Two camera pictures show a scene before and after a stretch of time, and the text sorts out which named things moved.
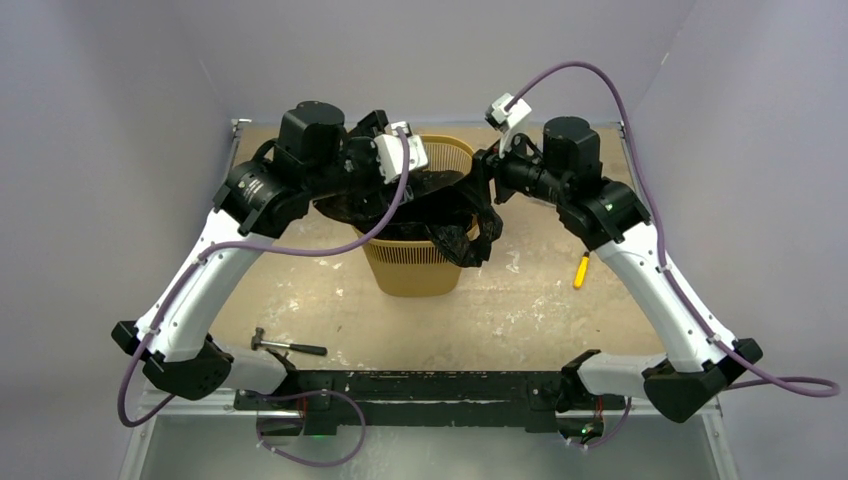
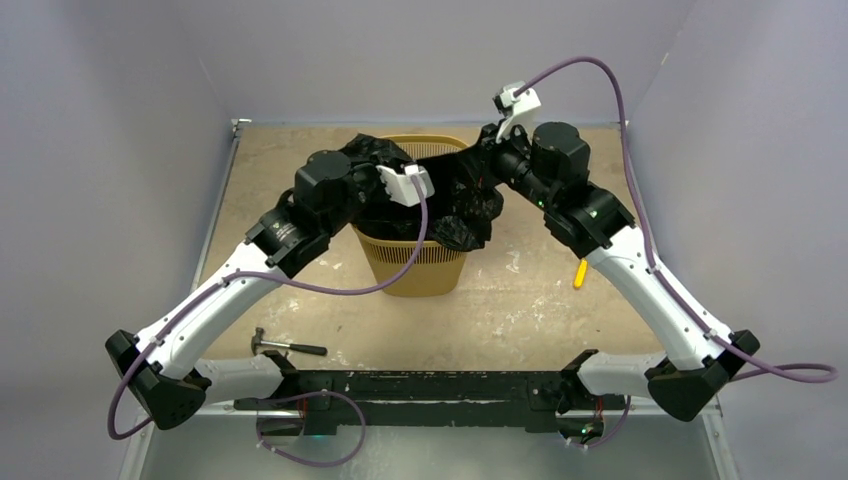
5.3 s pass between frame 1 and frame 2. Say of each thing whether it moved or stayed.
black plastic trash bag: moved
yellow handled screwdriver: stayed
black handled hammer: stayed
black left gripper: moved
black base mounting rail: stayed
